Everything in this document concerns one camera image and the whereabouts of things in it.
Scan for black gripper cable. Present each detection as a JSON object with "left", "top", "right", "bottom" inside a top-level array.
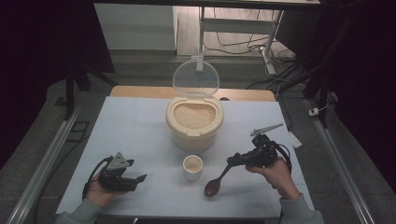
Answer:
[
  {"left": 269, "top": 141, "right": 293, "bottom": 175},
  {"left": 81, "top": 156, "right": 114, "bottom": 201}
]

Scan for black floor cables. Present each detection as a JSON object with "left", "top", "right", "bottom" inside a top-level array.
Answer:
[{"left": 204, "top": 7, "right": 307, "bottom": 91}]

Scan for brown wooden spoon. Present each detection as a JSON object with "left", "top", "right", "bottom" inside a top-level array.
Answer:
[{"left": 204, "top": 163, "right": 233, "bottom": 199}]

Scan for heap of rice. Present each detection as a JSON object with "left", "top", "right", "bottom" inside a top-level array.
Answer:
[{"left": 173, "top": 103, "right": 217, "bottom": 130}]

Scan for white table cover sheet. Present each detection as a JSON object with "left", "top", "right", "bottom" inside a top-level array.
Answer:
[{"left": 55, "top": 96, "right": 316, "bottom": 218}]

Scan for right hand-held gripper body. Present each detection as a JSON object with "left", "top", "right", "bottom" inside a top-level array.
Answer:
[{"left": 241, "top": 122, "right": 285, "bottom": 168}]

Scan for person's right hand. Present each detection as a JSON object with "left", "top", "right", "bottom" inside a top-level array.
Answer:
[{"left": 246, "top": 157, "right": 302, "bottom": 200}]

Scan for white paper tag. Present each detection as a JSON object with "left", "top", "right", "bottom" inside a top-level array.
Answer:
[{"left": 288, "top": 131, "right": 304, "bottom": 149}]

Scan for white cabinet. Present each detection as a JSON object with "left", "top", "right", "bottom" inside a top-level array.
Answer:
[{"left": 93, "top": 3, "right": 177, "bottom": 51}]

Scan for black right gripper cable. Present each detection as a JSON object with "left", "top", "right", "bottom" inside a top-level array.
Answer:
[{"left": 269, "top": 141, "right": 293, "bottom": 175}]

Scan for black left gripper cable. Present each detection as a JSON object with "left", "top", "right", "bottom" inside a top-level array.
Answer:
[{"left": 81, "top": 156, "right": 114, "bottom": 201}]

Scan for black stand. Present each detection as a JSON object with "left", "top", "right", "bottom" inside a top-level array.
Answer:
[{"left": 64, "top": 62, "right": 120, "bottom": 121}]

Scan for cream rice container with lid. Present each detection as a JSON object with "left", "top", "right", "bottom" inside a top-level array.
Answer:
[{"left": 165, "top": 59, "right": 224, "bottom": 153}]

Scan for white cup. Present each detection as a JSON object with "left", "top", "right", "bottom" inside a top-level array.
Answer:
[{"left": 182, "top": 154, "right": 204, "bottom": 182}]

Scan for white desk frame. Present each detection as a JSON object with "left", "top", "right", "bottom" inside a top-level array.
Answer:
[{"left": 196, "top": 6, "right": 285, "bottom": 76}]

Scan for aluminium rail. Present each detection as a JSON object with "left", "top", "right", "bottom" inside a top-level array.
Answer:
[
  {"left": 304, "top": 98, "right": 378, "bottom": 224},
  {"left": 6, "top": 104, "right": 82, "bottom": 224}
]

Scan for wooden table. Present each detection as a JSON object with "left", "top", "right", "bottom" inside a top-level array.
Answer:
[{"left": 110, "top": 85, "right": 276, "bottom": 103}]

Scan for person's left hand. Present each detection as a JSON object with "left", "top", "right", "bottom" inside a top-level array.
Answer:
[{"left": 84, "top": 172, "right": 126, "bottom": 208}]

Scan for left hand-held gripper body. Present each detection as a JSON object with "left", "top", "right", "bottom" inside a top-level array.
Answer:
[{"left": 98, "top": 152, "right": 138, "bottom": 192}]

